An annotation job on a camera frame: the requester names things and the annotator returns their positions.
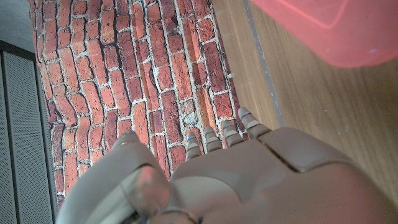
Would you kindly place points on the translucent pink plastic pencil case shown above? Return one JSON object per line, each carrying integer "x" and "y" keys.
{"x": 342, "y": 25}

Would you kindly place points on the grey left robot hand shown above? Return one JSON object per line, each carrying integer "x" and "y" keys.
{"x": 248, "y": 186}

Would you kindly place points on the red brick print backdrop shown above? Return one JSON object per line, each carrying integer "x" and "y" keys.
{"x": 124, "y": 77}

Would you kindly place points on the grey perforated panel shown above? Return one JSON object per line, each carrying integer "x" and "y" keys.
{"x": 21, "y": 140}

